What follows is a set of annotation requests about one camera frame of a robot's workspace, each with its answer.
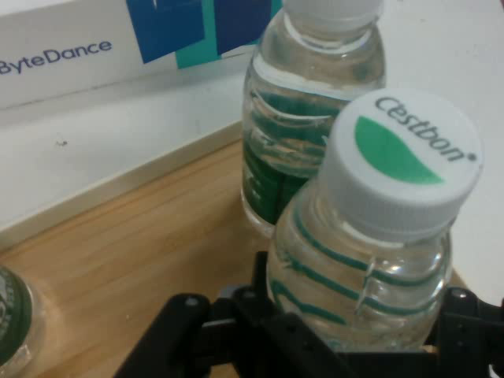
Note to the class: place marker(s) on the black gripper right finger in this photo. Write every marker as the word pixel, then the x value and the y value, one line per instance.
pixel 468 334

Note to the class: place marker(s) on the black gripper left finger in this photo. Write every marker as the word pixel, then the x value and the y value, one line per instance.
pixel 244 334

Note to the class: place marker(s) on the water bottle green label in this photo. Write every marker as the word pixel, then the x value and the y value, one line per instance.
pixel 393 165
pixel 299 118
pixel 15 315

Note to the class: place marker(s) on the wooden tray cream rim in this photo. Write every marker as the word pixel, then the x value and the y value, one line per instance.
pixel 138 256

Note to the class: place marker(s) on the white blue ByteDance box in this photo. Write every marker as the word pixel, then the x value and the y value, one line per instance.
pixel 59 23

